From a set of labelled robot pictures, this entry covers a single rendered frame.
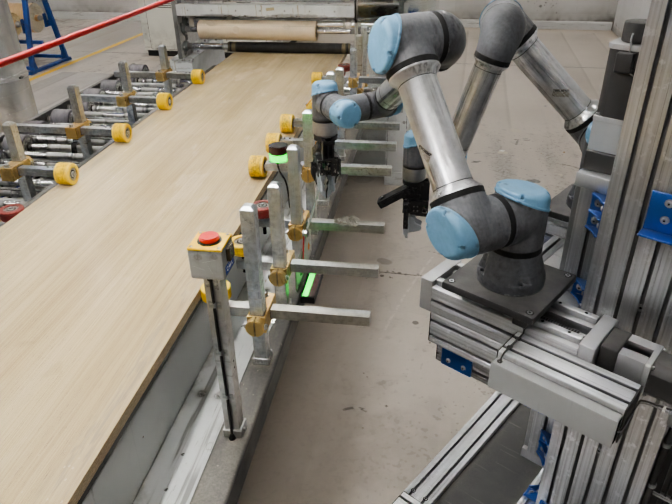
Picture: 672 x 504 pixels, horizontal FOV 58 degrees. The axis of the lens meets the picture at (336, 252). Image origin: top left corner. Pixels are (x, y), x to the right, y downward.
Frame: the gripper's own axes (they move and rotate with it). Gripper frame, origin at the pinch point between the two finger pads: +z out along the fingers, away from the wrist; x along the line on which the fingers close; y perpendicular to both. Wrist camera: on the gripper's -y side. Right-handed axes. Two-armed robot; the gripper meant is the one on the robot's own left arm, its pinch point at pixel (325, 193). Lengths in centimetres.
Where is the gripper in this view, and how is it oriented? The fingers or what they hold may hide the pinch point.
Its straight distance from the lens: 192.5
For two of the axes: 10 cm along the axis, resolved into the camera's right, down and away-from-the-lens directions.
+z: 0.1, 8.7, 5.0
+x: 9.8, -1.1, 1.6
